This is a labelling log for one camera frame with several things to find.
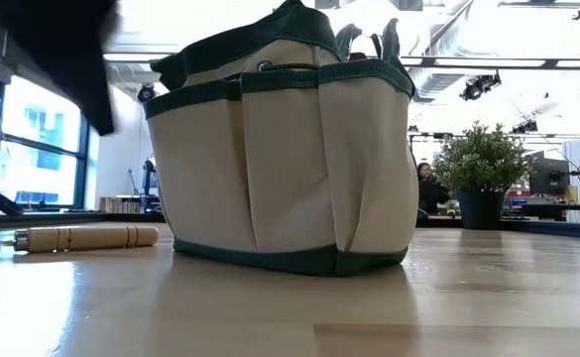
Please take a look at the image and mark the pale-bladed trowel wooden handle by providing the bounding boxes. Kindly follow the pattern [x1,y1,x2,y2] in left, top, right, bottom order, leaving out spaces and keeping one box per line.
[0,224,161,257]

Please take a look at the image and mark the beige green-trimmed gardening bag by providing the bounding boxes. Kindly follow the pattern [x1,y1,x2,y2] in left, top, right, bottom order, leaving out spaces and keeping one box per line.
[143,0,420,279]

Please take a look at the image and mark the black-handled pruning shears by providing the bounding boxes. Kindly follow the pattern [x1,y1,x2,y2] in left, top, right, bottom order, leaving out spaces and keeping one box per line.
[335,18,404,64]

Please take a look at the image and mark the long ceiling light bar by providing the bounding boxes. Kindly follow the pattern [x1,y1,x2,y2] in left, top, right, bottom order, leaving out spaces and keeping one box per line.
[101,51,174,64]
[399,56,580,70]

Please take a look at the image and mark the dark-framed window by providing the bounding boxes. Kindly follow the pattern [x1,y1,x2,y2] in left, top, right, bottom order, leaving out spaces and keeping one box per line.
[0,68,97,212]

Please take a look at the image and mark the grey computer monitor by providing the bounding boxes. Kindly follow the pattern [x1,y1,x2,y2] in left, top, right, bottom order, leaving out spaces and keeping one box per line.
[142,157,161,212]

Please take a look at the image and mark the stack of wooden boards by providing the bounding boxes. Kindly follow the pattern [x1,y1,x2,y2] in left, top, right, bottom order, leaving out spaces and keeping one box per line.
[98,195,145,215]

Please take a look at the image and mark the person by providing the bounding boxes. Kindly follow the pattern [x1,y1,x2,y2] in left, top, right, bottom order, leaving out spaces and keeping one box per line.
[415,161,453,216]

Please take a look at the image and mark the black ceiling track light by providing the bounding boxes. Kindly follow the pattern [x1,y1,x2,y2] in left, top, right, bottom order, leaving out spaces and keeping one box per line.
[459,71,504,102]

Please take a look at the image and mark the small green potted plant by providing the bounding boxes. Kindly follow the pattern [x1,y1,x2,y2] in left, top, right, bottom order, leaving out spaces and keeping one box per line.
[431,120,534,231]

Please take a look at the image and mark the black computer monitor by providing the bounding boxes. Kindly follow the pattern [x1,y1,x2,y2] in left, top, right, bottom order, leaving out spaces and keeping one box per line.
[527,150,572,197]

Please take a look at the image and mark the dark office desk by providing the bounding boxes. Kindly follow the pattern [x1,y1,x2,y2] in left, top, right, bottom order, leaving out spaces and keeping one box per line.
[501,201,580,223]

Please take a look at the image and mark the black ceiling camera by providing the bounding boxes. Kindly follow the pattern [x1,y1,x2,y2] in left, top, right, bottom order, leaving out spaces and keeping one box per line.
[137,82,158,105]

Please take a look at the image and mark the ceiling rail fixture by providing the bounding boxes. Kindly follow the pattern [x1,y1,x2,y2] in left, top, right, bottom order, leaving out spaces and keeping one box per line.
[497,0,580,22]

